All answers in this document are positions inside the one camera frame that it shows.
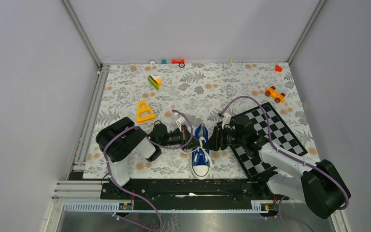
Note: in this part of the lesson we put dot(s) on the red triangular block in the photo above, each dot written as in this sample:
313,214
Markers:
278,68

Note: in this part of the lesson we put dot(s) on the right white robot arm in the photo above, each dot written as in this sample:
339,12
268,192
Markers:
319,184

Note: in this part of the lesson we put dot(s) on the blue canvas sneaker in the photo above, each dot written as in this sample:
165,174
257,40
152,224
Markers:
201,172

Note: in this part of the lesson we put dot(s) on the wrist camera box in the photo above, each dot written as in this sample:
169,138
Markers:
180,122
226,117

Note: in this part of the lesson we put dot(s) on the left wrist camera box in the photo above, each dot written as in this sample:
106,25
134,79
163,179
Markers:
180,122

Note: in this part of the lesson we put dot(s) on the yellow plastic triangle toy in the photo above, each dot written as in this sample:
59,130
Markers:
144,112

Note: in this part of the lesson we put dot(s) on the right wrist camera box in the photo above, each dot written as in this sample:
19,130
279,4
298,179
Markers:
226,117

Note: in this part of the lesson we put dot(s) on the floral patterned mat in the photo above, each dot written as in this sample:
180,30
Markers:
201,91

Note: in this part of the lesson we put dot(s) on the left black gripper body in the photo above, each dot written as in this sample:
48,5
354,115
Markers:
176,137

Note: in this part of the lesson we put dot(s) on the red block at wall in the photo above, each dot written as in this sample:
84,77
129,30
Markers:
178,61

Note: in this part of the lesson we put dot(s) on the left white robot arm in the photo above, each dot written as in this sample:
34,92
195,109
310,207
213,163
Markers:
118,140

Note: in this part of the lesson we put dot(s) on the white shoelace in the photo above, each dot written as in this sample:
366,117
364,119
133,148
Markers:
201,156

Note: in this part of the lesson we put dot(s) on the orange toy car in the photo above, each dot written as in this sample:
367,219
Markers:
277,96

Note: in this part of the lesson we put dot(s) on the stacked toy bricks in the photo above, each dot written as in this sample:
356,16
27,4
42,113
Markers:
155,81

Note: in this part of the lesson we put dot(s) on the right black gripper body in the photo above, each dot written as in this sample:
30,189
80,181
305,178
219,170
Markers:
228,137

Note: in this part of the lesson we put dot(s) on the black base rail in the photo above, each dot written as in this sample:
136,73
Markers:
191,194

